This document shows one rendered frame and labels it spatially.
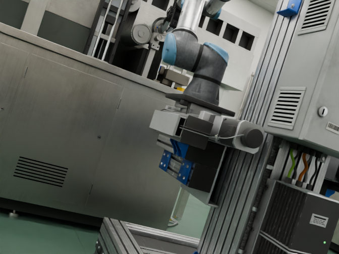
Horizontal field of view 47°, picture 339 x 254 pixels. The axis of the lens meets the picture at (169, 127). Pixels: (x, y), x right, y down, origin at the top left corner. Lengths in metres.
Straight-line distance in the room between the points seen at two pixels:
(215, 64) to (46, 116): 0.93
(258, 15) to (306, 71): 4.97
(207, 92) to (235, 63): 1.61
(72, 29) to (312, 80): 1.83
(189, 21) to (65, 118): 0.83
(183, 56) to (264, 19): 4.71
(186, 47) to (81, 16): 1.28
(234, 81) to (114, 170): 1.35
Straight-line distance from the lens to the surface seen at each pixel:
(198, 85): 1.54
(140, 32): 2.45
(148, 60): 2.40
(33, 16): 2.39
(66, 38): 2.67
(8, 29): 2.02
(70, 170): 2.12
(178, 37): 1.57
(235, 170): 1.44
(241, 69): 3.15
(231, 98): 5.86
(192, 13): 1.66
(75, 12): 2.70
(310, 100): 1.15
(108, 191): 2.20
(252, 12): 6.10
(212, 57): 1.56
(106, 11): 2.27
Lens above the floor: 0.68
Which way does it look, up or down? level
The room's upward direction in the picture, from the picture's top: 18 degrees clockwise
